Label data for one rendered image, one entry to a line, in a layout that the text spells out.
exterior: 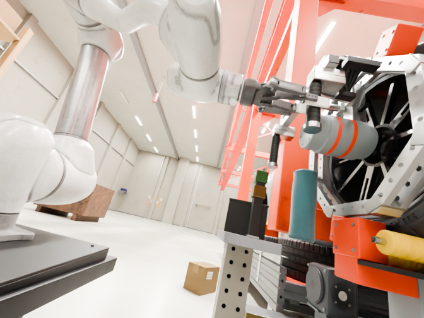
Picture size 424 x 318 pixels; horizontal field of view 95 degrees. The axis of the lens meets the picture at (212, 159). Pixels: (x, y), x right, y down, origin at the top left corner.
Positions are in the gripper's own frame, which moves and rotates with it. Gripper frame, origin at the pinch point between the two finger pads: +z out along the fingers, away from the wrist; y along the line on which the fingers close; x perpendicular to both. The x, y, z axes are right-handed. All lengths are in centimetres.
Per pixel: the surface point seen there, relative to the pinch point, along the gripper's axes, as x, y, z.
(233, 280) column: -53, -35, -8
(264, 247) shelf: -39.5, -15.4, -4.1
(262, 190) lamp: -23.4, -15.1, -7.0
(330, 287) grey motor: -49, -44, 32
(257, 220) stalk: -32.6, -15.6, -7.1
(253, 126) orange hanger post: 143, -258, 19
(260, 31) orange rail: 258, -173, -6
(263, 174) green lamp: -18.0, -15.1, -7.3
